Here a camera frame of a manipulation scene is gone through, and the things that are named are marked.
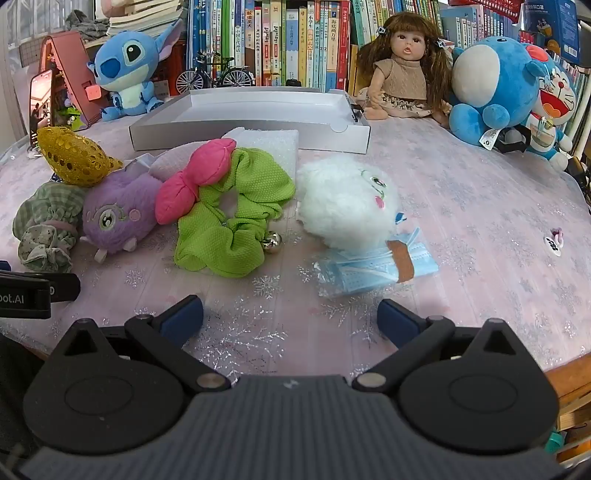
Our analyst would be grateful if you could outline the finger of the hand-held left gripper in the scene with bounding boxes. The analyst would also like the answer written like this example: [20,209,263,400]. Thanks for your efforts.
[0,272,81,303]

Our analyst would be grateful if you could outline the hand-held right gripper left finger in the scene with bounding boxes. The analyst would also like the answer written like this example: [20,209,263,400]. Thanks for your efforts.
[51,294,232,393]

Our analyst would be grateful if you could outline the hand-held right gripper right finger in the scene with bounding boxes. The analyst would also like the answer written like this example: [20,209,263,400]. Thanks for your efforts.
[352,298,541,393]

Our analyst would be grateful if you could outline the blue face mask pack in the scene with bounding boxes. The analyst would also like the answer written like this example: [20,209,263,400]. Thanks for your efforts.
[311,226,439,301]

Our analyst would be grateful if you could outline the green checked cloth scrunchie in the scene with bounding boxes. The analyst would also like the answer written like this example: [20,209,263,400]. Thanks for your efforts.
[12,181,86,273]

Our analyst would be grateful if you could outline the green scrunchie with bell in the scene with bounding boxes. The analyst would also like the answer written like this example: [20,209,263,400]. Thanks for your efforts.
[174,148,296,278]

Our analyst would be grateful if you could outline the pink plush bow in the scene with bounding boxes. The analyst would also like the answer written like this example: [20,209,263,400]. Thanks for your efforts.
[154,138,237,225]

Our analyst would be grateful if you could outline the gold sequin plush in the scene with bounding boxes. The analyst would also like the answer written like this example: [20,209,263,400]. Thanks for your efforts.
[37,127,124,188]

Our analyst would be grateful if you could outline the white fluffy plush toy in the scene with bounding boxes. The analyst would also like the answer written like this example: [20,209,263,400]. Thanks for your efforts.
[294,154,407,250]

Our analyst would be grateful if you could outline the pale blue paper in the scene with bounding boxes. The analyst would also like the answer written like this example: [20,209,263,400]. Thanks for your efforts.
[124,152,160,176]

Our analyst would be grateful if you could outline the pale pink plush toy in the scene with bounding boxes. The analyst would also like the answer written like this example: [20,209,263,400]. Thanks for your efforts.
[147,142,208,182]

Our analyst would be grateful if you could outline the white shallow cardboard box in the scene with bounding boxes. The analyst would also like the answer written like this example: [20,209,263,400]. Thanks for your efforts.
[129,88,371,154]

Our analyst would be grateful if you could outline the pink snowflake tablecloth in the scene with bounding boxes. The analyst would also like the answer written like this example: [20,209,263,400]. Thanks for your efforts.
[0,92,591,374]

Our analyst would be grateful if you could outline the small hair clip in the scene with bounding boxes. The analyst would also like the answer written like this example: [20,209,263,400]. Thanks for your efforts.
[544,227,565,256]

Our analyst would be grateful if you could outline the white foam sheet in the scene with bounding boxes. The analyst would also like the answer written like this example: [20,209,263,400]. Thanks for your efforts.
[222,127,300,181]

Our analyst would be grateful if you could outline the pink wooden model house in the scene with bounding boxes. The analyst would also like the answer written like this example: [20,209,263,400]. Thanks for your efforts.
[39,31,112,130]

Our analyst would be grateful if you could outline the blue big-eared plush toy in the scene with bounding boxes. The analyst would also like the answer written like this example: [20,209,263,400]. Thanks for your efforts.
[88,18,185,123]

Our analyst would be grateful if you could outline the black model bicycle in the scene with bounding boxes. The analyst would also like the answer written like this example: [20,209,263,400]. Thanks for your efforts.
[175,51,256,97]

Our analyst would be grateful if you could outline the brown-haired doll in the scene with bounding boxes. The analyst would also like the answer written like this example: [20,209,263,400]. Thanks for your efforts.
[355,11,455,127]

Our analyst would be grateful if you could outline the grey cloth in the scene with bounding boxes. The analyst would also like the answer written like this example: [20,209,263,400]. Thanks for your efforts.
[65,9,112,42]

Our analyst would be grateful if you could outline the round blue plush toy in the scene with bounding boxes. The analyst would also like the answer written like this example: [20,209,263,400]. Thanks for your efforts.
[449,36,548,147]

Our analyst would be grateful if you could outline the blue cat plush toy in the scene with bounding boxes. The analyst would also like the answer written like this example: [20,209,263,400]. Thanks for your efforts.
[522,46,578,171]

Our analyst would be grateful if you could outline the stack of flat books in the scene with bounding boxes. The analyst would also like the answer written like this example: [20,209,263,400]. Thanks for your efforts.
[108,0,185,38]

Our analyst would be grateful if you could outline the row of upright books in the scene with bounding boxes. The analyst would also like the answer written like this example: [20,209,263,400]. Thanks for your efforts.
[187,0,527,93]

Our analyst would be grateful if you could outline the red plastic basket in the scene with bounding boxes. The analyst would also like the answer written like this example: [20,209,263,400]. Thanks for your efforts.
[448,0,525,21]

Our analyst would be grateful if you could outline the blue printed carton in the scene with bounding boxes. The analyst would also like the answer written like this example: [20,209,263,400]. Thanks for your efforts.
[524,0,580,63]

